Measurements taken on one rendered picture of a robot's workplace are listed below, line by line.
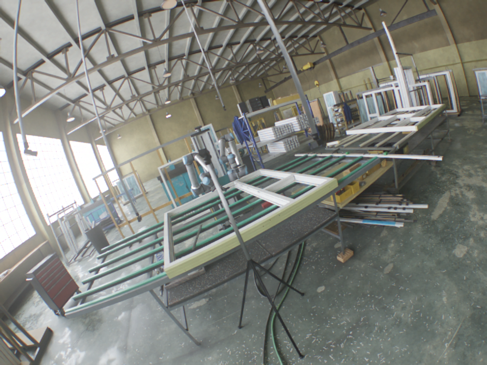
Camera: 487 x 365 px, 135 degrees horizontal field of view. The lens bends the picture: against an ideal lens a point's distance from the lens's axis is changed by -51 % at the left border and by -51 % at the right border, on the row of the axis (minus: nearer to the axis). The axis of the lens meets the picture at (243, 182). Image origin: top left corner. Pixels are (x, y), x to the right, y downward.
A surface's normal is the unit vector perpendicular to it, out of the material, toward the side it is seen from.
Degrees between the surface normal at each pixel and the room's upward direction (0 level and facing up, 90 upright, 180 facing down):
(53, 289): 90
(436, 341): 0
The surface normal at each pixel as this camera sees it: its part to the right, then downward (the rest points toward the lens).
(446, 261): -0.35, -0.90
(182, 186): 0.34, 0.12
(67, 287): 0.94, -0.33
